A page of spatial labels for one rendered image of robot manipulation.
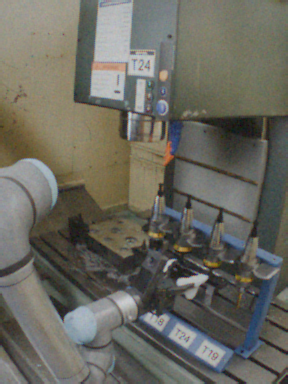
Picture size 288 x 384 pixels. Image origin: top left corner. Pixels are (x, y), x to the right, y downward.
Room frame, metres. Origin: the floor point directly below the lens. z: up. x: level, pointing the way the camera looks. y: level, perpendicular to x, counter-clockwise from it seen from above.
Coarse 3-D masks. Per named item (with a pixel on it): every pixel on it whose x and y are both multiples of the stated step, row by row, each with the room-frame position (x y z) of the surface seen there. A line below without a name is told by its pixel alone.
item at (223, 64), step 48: (96, 0) 1.13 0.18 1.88; (144, 0) 0.97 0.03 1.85; (192, 0) 0.91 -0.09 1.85; (240, 0) 1.06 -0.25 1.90; (144, 48) 0.96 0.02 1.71; (192, 48) 0.92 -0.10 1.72; (240, 48) 1.07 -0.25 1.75; (96, 96) 1.11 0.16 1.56; (192, 96) 0.93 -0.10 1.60; (240, 96) 1.08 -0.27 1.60
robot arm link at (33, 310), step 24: (0, 192) 0.51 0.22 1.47; (0, 216) 0.48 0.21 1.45; (24, 216) 0.51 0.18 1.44; (0, 240) 0.46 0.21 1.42; (24, 240) 0.49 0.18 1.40; (0, 264) 0.45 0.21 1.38; (24, 264) 0.47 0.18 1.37; (0, 288) 0.46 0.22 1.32; (24, 288) 0.46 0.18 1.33; (24, 312) 0.45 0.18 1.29; (48, 312) 0.47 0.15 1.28; (48, 336) 0.45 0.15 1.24; (48, 360) 0.45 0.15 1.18; (72, 360) 0.46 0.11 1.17
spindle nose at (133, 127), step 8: (120, 112) 1.22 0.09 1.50; (120, 120) 1.22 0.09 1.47; (128, 120) 1.19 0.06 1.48; (136, 120) 1.18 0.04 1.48; (144, 120) 1.18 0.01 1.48; (152, 120) 1.18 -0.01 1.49; (160, 120) 1.20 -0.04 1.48; (120, 128) 1.22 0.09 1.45; (128, 128) 1.19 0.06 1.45; (136, 128) 1.18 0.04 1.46; (144, 128) 1.18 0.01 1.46; (152, 128) 1.18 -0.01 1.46; (160, 128) 1.20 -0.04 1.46; (120, 136) 1.22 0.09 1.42; (128, 136) 1.19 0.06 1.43; (136, 136) 1.18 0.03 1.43; (144, 136) 1.18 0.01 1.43; (152, 136) 1.18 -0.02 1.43; (160, 136) 1.21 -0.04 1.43
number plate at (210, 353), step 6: (204, 342) 0.77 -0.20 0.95; (204, 348) 0.76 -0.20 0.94; (210, 348) 0.75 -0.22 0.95; (216, 348) 0.74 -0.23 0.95; (198, 354) 0.75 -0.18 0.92; (204, 354) 0.74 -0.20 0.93; (210, 354) 0.74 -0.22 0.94; (216, 354) 0.73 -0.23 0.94; (222, 354) 0.72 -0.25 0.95; (210, 360) 0.72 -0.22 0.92; (216, 360) 0.71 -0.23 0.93
